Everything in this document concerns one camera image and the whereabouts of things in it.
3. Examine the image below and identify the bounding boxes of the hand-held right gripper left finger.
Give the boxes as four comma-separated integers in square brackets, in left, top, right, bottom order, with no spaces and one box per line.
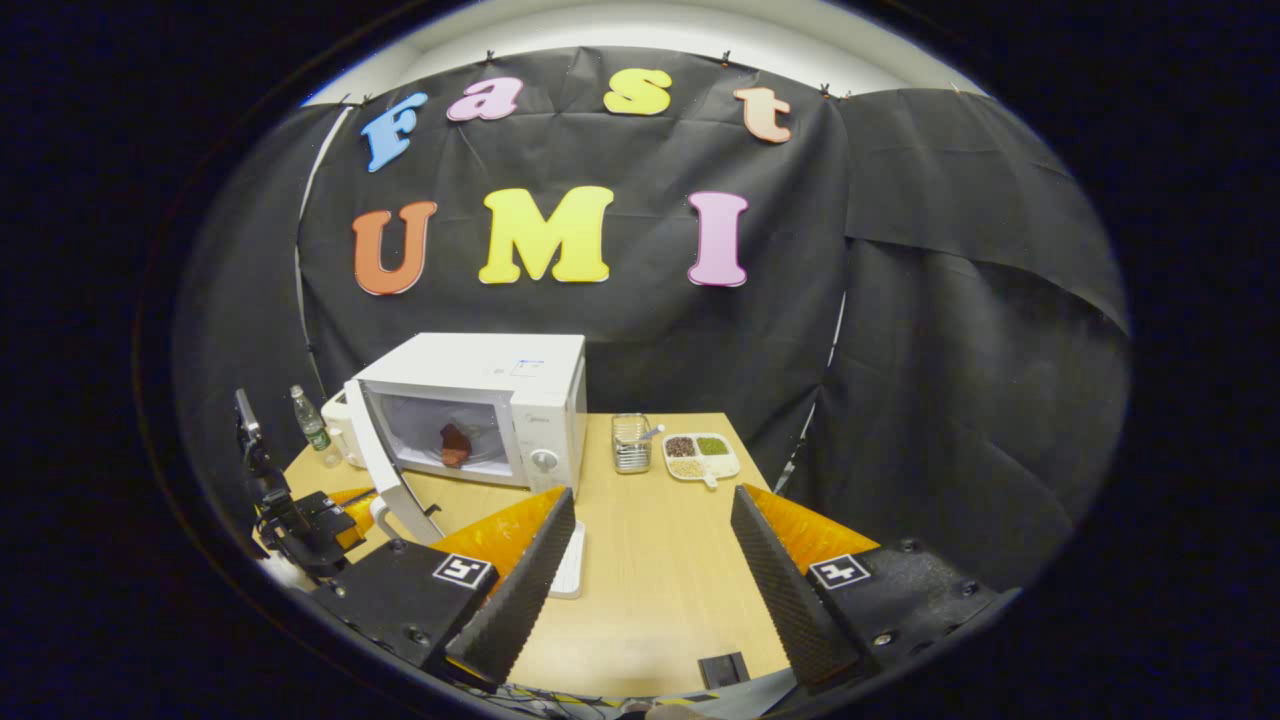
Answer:
[310,487,577,691]

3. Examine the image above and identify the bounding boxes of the metal wire basket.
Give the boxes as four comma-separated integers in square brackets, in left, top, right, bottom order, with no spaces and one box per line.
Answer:
[612,413,653,474]

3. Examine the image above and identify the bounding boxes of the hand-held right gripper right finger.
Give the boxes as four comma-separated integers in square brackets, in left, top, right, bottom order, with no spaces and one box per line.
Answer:
[730,484,1021,693]

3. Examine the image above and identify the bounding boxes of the white divided bean dish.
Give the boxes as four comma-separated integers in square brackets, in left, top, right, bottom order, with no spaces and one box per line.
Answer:
[662,432,742,489]

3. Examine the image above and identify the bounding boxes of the black backdrop cloth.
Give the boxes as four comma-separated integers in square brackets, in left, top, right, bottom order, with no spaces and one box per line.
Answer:
[170,45,1133,591]

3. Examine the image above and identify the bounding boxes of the white microwave oven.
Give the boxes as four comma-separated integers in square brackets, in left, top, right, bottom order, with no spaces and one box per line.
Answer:
[343,332,588,546]

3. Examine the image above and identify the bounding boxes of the black floor cables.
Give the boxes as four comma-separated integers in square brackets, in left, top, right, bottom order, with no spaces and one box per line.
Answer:
[488,684,643,719]

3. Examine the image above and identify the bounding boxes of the white toaster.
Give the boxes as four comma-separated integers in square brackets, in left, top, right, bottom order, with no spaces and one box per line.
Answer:
[320,390,369,469]

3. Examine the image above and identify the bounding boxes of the clear plastic water bottle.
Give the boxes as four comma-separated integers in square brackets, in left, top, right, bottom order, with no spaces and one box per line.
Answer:
[290,385,336,466]

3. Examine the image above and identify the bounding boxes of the white rectangular tray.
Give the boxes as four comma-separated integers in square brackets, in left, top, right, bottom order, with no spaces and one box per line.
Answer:
[548,520,586,600]

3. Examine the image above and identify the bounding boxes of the small black table bracket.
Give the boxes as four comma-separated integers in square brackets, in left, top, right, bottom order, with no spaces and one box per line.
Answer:
[698,652,751,691]

